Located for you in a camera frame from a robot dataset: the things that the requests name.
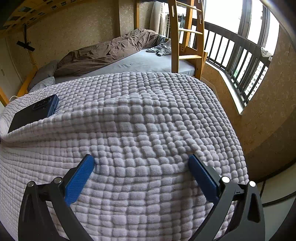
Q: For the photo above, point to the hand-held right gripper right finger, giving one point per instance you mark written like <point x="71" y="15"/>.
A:
<point x="203" y="179"/>

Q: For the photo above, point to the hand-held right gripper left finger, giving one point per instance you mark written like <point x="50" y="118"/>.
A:
<point x="78" y="178"/>

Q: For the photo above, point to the dark blue phone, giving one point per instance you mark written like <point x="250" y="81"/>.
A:
<point x="30" y="115"/>

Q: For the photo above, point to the lavender waffle blanket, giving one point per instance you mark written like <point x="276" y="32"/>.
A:
<point x="143" y="120"/>

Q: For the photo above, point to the striped pillow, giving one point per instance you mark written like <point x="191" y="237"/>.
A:
<point x="45" y="82"/>

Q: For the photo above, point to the grey pillow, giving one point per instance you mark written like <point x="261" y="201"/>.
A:
<point x="44" y="71"/>

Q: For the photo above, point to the brown duvet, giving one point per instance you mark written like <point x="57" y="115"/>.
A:
<point x="104" y="51"/>

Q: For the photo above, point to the grey bed sheet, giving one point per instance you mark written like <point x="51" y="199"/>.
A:
<point x="138" y="62"/>

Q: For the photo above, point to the grey clothing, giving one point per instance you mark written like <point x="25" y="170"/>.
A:
<point x="163" y="47"/>

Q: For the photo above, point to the small white cloth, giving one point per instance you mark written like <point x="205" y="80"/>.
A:
<point x="266" y="52"/>

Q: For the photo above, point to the dark window railing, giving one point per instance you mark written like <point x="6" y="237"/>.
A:
<point x="238" y="38"/>

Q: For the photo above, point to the wooden bunk ladder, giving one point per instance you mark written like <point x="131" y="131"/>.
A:
<point x="175" y="34"/>

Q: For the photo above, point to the white curtain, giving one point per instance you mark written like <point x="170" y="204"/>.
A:
<point x="156" y="16"/>

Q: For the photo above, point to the black wall mount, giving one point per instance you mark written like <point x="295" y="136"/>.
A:
<point x="25" y="45"/>

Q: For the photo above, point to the dark window frame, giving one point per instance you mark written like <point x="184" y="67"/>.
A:
<point x="242" y="16"/>

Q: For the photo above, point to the wooden bunk bed frame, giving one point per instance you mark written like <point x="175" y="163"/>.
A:
<point x="138" y="14"/>

